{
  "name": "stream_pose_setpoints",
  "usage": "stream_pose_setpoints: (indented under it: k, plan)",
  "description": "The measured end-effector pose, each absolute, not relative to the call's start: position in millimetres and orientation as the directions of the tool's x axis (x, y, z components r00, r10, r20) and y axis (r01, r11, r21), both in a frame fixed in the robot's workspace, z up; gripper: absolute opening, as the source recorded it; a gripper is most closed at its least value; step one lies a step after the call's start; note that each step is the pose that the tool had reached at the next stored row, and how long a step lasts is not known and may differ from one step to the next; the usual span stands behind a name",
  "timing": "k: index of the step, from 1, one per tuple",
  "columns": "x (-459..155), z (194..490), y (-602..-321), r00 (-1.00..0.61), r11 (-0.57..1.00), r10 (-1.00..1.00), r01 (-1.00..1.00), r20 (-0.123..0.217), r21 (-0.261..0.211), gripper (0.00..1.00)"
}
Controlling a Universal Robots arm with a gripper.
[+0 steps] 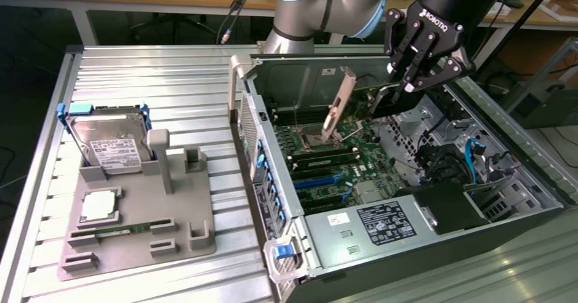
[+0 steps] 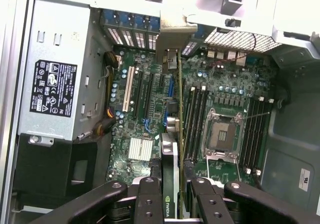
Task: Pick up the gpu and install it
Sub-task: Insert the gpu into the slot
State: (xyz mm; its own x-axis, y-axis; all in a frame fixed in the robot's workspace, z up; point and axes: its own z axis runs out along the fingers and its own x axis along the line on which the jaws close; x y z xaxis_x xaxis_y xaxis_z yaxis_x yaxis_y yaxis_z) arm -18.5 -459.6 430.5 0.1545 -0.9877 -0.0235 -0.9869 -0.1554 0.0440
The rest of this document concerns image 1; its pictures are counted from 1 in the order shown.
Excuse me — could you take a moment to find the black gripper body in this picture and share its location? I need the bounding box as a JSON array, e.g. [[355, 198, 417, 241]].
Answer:
[[404, 0, 497, 60]]

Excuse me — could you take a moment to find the graphics card with black fan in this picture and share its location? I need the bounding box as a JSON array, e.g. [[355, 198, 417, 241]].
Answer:
[[319, 66, 423, 143]]

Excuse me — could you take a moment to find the perforated metal disk bay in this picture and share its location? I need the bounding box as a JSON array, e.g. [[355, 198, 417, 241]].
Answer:
[[377, 79, 475, 182]]

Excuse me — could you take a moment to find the black tripod pole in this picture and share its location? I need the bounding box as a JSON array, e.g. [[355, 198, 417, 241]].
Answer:
[[464, 0, 568, 74]]

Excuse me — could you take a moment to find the dark grey box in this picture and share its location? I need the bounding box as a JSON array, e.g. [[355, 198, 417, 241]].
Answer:
[[512, 83, 578, 130]]

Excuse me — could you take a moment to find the metal socket cover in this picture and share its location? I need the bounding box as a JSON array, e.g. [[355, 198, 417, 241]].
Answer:
[[333, 120, 365, 141]]

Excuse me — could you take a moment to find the CPU socket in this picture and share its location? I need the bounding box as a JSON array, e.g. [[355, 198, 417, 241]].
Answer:
[[300, 125, 335, 150]]

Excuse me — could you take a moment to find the green motherboard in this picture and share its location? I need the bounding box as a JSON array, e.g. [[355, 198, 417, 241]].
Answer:
[[272, 108, 409, 216]]

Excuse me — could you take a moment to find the installed black RAM stick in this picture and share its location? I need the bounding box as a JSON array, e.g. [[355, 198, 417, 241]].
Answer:
[[291, 152, 357, 172]]

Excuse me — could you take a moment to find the blue expansion slot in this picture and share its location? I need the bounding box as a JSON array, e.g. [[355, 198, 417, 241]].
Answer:
[[292, 174, 339, 191]]

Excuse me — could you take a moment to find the black expansion slot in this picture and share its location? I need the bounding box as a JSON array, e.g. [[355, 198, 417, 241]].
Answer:
[[297, 194, 347, 214]]

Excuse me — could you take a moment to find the silver power supply unit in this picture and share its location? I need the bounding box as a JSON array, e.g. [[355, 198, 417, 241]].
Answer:
[[303, 194, 439, 271]]

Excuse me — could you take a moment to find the black open PC case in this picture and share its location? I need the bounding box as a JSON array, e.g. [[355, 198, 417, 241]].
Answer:
[[226, 51, 571, 303]]

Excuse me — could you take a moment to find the silver hard disk drive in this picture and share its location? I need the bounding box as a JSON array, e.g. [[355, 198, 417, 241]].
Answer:
[[66, 113, 152, 177]]

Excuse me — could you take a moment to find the blue disk caddy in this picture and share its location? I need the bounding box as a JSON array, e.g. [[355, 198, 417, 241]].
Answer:
[[53, 102, 157, 164]]

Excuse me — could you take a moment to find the grey parts rack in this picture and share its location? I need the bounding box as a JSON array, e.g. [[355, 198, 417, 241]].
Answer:
[[56, 129, 218, 283]]

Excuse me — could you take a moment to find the silver CPU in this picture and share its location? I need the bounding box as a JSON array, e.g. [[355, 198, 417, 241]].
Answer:
[[80, 190, 118, 223]]

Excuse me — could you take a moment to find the green RAM stick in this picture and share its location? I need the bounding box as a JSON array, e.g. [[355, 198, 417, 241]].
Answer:
[[70, 218, 174, 241]]

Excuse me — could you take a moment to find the blue SATA wire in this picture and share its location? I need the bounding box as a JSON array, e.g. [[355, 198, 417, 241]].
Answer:
[[461, 136, 487, 186]]

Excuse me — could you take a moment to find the aluminium frame stand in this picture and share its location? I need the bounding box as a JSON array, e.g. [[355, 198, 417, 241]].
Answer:
[[497, 36, 578, 114]]

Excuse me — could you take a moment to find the black wire bundle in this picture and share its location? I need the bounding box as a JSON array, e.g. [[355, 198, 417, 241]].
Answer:
[[412, 142, 468, 187]]

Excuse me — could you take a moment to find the grey case corner handle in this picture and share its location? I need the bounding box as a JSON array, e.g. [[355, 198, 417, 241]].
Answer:
[[226, 54, 258, 112], [262, 237, 308, 283]]

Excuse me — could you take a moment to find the thin hanging cable with plug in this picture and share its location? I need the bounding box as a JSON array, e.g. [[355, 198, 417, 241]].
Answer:
[[216, 0, 258, 45]]

